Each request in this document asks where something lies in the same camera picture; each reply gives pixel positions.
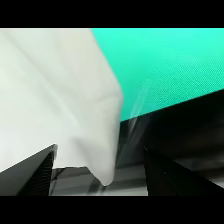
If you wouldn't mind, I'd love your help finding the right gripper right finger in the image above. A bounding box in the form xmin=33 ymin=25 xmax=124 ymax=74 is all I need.
xmin=143 ymin=146 xmax=224 ymax=197

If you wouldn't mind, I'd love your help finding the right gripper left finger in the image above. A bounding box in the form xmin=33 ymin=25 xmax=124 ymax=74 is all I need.
xmin=0 ymin=143 xmax=58 ymax=197

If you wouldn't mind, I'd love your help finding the white garment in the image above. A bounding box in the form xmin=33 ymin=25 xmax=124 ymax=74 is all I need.
xmin=0 ymin=28 xmax=125 ymax=187

